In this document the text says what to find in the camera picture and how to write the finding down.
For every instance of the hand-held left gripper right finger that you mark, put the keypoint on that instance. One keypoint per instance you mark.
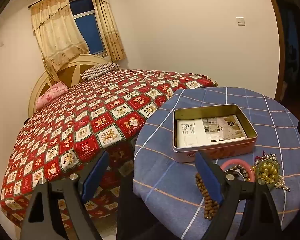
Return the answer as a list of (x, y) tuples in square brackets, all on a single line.
[(207, 177)]

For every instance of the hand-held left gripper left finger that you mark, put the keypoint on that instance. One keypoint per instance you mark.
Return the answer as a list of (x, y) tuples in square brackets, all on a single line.
[(95, 176)]

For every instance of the pink metal tin box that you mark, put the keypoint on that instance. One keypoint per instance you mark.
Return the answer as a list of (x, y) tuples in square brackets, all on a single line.
[(215, 152)]

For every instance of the pink bangle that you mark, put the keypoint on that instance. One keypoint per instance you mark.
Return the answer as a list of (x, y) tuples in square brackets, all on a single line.
[(230, 162)]

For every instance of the blue checked tablecloth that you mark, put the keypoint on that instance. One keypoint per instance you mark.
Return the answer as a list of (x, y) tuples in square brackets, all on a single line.
[(165, 180)]

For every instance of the printed paper leaflet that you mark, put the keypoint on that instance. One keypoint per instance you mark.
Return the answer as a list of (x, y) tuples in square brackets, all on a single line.
[(195, 135)]

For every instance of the bed with red patterned quilt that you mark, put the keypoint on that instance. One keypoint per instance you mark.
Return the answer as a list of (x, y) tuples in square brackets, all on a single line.
[(90, 120)]

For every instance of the pink pillow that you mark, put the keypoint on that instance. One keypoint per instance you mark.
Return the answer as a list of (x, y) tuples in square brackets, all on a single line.
[(51, 95)]

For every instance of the striped pillow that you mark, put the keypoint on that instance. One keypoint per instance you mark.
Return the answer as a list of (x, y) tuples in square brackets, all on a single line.
[(100, 70)]

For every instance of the cream wooden headboard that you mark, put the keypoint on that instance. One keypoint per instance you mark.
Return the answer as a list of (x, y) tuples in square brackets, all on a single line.
[(72, 66)]

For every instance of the wide cream curtain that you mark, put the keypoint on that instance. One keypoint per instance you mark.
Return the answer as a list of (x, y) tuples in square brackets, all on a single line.
[(57, 37)]

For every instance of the narrow cream curtain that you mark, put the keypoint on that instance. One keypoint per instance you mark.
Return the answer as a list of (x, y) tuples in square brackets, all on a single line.
[(110, 30)]

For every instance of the window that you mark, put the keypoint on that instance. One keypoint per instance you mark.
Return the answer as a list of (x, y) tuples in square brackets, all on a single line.
[(90, 27)]

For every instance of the brown door frame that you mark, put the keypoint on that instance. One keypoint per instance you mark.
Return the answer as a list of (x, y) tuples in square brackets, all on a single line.
[(281, 45)]

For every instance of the white light switch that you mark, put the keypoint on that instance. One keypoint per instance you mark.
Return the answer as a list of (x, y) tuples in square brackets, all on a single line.
[(240, 21)]

